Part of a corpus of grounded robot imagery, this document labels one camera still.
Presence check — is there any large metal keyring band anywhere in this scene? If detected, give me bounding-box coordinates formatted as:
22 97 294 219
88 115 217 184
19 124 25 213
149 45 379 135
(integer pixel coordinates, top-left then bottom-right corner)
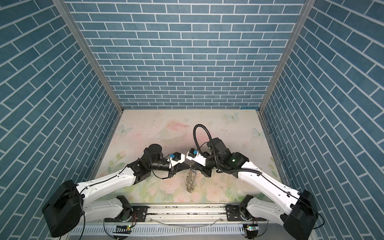
186 169 197 193

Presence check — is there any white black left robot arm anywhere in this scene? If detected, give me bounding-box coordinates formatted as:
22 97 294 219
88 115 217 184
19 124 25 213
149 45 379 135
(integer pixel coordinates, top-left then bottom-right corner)
42 144 187 238

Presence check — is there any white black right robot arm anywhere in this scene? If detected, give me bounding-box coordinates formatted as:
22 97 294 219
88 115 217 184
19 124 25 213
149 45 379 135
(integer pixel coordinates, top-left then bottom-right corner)
187 124 326 240

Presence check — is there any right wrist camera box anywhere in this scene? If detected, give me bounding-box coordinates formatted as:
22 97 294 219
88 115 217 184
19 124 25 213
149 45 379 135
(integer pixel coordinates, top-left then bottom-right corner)
186 148 207 167

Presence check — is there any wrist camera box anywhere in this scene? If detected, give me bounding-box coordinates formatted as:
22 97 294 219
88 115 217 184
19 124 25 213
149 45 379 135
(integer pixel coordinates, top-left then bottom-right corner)
186 148 207 167
167 152 186 169

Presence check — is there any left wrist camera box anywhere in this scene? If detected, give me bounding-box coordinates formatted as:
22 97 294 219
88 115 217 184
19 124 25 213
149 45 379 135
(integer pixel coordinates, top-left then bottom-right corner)
167 152 186 169

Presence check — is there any aluminium front rail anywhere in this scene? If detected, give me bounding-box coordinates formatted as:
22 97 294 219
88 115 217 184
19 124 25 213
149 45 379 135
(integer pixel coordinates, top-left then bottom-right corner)
61 202 311 226

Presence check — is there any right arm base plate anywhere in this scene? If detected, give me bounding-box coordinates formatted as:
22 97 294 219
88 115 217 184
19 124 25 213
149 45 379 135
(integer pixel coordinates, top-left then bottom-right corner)
225 205 267 222

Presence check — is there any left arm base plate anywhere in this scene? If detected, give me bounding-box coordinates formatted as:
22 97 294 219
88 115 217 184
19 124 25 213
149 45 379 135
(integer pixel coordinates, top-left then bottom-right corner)
105 206 149 224

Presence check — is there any perforated cable duct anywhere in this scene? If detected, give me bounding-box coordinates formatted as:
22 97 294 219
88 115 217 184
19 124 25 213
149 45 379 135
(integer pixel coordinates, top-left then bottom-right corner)
70 224 245 237

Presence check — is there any aluminium right corner post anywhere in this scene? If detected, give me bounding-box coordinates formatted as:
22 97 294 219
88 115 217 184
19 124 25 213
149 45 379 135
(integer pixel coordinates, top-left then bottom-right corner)
259 0 316 114

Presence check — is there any aluminium corner post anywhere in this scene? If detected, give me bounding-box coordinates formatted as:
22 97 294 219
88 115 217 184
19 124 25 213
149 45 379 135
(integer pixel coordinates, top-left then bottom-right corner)
259 0 316 114
52 0 124 114

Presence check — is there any aluminium left corner post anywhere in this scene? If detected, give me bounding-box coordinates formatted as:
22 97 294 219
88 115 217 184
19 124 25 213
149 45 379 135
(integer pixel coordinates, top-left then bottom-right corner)
52 0 124 114

